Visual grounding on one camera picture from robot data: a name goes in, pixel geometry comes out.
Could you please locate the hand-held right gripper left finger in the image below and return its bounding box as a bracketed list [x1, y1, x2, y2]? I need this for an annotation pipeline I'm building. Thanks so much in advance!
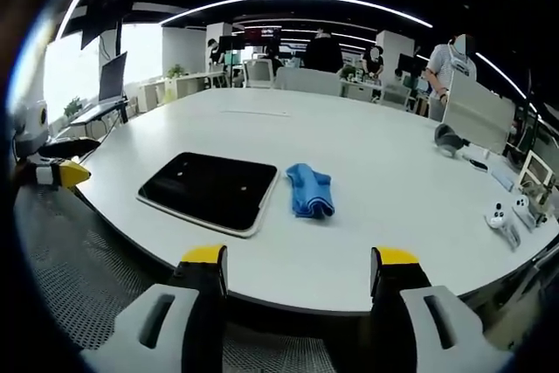
[80, 244, 229, 373]

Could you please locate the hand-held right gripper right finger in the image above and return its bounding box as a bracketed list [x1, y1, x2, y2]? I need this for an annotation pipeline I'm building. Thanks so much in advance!
[369, 245, 516, 373]

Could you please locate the blue cleaning cloth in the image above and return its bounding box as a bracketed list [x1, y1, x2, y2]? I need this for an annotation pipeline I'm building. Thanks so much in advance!
[285, 162, 336, 219]

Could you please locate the black monitor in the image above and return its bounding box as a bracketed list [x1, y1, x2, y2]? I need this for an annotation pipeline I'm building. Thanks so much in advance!
[97, 51, 128, 103]

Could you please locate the white low cabinet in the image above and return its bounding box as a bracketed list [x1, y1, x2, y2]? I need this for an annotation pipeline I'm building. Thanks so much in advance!
[138, 70, 228, 113]

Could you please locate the white game controller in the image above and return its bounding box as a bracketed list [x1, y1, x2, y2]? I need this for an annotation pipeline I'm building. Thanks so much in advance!
[511, 193, 549, 231]
[483, 200, 522, 252]

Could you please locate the grey headset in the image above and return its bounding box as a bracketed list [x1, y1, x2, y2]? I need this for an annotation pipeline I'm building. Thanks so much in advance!
[433, 123, 471, 158]

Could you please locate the white office chair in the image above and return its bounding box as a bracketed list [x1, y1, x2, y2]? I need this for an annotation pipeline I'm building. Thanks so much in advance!
[380, 83, 413, 111]
[242, 58, 276, 89]

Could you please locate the grey monitor back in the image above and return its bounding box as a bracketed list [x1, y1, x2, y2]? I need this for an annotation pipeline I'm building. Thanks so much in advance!
[441, 72, 516, 155]

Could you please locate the grey desk partition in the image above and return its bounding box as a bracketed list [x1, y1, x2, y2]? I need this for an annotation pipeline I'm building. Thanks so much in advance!
[273, 66, 342, 97]

